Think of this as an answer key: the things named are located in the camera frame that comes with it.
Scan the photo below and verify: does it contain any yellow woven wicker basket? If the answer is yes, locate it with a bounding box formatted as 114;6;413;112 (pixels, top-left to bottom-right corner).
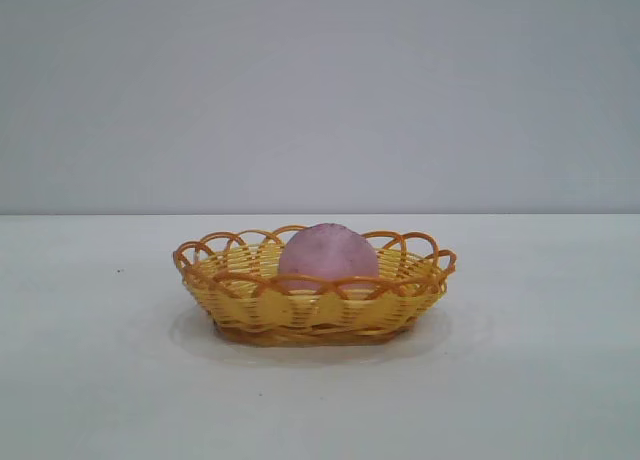
172;223;458;349

